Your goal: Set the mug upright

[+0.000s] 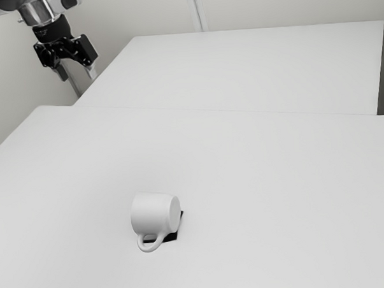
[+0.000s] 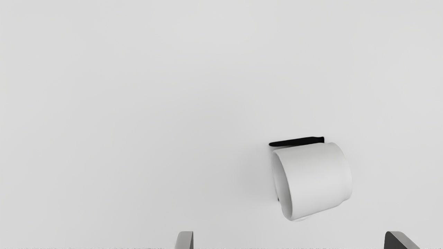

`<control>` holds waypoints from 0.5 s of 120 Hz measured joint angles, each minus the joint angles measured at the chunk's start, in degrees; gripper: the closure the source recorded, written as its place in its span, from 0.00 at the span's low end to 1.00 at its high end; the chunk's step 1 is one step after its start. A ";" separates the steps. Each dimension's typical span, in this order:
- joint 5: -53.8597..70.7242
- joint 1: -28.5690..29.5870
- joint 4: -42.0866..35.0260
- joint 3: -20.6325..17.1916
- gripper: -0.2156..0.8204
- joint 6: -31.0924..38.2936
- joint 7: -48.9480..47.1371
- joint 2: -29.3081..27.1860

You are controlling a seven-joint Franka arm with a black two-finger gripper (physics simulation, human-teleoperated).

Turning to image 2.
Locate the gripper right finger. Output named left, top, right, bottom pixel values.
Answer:
left=384, top=231, right=421, bottom=249

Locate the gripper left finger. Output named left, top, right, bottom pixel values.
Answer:
left=175, top=231, right=194, bottom=249

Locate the white mug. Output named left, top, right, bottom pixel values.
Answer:
left=271, top=142, right=353, bottom=222

